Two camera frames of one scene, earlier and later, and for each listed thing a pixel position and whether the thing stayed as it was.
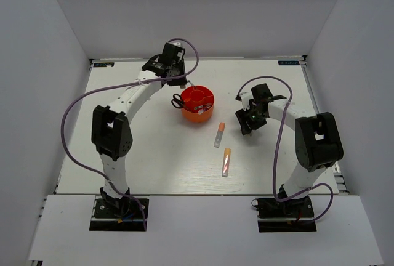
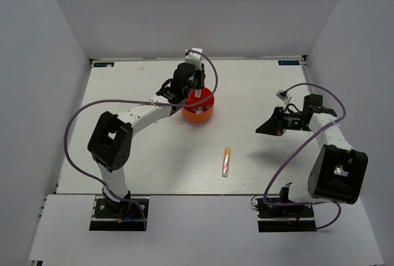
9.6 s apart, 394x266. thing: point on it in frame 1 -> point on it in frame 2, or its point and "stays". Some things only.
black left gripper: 180,81 -> 201,76
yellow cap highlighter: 226,162 stays
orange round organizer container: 199,103 stays
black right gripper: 242,116 -> 275,125
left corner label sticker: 104,64 stays
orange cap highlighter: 218,138 -> 197,93
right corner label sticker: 289,62 stays
